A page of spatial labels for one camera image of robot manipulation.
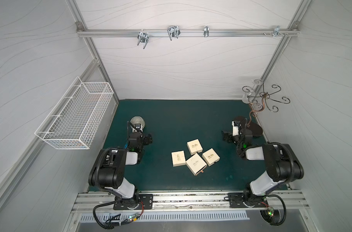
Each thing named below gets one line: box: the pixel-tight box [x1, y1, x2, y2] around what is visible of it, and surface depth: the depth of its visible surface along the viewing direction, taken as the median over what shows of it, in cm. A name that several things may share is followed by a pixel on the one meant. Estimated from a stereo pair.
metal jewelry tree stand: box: [241, 78, 291, 128], surface depth 84 cm
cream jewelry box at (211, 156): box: [202, 147, 221, 167], surface depth 88 cm
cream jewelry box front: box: [185, 153, 207, 176], surface depth 85 cm
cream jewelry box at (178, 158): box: [171, 150, 187, 167], surface depth 87 cm
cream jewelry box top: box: [186, 138, 204, 156], surface depth 92 cm
